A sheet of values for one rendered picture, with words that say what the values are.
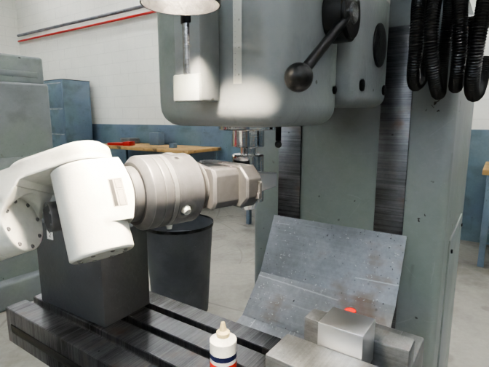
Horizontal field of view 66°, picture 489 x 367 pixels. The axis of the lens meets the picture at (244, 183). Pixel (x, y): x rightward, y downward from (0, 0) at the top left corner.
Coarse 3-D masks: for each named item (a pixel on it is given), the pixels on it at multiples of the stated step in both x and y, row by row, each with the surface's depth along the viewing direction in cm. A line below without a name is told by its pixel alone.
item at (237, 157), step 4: (232, 156) 55; (236, 156) 54; (240, 156) 54; (244, 156) 53; (248, 156) 53; (252, 156) 53; (256, 156) 54; (260, 156) 54; (232, 160) 55; (236, 160) 54; (240, 160) 54; (244, 160) 53; (248, 160) 53; (252, 160) 53; (256, 160) 54; (260, 160) 54
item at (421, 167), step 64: (448, 64) 72; (320, 128) 88; (384, 128) 79; (448, 128) 73; (320, 192) 90; (384, 192) 81; (448, 192) 76; (256, 256) 103; (448, 256) 86; (448, 320) 103
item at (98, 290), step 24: (48, 240) 80; (144, 240) 81; (48, 264) 82; (72, 264) 77; (96, 264) 73; (120, 264) 76; (144, 264) 81; (48, 288) 83; (72, 288) 78; (96, 288) 74; (120, 288) 76; (144, 288) 82; (72, 312) 79; (96, 312) 75; (120, 312) 77
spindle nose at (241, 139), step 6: (234, 132) 54; (240, 132) 53; (246, 132) 53; (252, 132) 53; (258, 132) 53; (234, 138) 54; (240, 138) 53; (246, 138) 53; (252, 138) 53; (258, 138) 53; (234, 144) 54; (240, 144) 53; (246, 144) 53; (252, 144) 53; (258, 144) 53
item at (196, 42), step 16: (176, 16) 43; (192, 16) 42; (208, 16) 42; (176, 32) 43; (192, 32) 42; (208, 32) 43; (176, 48) 44; (192, 48) 42; (208, 48) 43; (176, 64) 44; (192, 64) 43; (208, 64) 43; (176, 80) 44; (192, 80) 43; (208, 80) 44; (176, 96) 44; (192, 96) 43; (208, 96) 44
